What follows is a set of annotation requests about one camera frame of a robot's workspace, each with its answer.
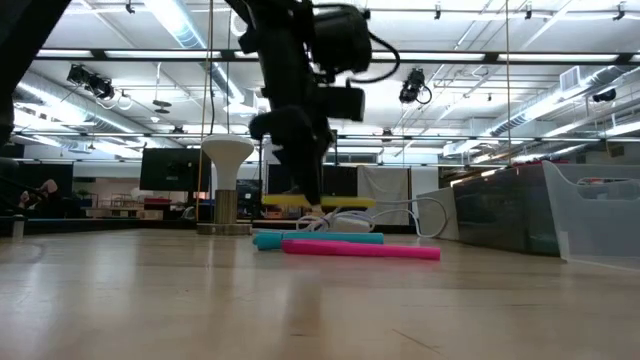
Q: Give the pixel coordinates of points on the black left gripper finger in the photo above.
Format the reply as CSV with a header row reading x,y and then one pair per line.
x,y
272,127
312,150

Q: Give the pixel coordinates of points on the long slim yellow highlighter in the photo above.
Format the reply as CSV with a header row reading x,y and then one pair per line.
x,y
350,201

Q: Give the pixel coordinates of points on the teal slim highlighter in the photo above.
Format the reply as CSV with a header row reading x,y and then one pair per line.
x,y
325,237

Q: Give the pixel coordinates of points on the pink slim highlighter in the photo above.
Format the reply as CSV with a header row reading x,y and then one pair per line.
x,y
360,249

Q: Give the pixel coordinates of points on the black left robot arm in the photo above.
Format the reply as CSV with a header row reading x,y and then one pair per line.
x,y
285,50

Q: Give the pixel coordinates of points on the white mushroom table lamp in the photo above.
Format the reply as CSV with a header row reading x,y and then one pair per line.
x,y
227,150

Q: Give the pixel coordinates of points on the grey hanging cloth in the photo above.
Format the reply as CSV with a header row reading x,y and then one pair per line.
x,y
384,190

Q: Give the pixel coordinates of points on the black background monitor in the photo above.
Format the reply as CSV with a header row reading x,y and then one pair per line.
x,y
175,170

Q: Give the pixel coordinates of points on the red tray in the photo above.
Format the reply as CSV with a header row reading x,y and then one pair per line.
x,y
157,200

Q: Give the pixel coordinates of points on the dark brown plastic bin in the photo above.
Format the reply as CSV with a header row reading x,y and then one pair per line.
x,y
505,210

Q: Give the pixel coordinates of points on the person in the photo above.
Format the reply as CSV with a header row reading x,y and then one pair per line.
x,y
47,189

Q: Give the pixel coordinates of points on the small grey cylinder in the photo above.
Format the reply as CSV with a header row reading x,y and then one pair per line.
x,y
18,227

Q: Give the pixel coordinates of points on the clear plastic bin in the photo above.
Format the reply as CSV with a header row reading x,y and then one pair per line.
x,y
595,225

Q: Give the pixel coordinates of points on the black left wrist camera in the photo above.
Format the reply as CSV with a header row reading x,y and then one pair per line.
x,y
345,102

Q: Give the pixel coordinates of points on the black ceiling camera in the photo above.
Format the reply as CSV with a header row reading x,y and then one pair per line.
x,y
95,84
412,85
604,95

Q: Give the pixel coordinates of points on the black overhead frame beam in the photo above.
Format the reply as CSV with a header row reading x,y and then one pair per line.
x,y
450,56

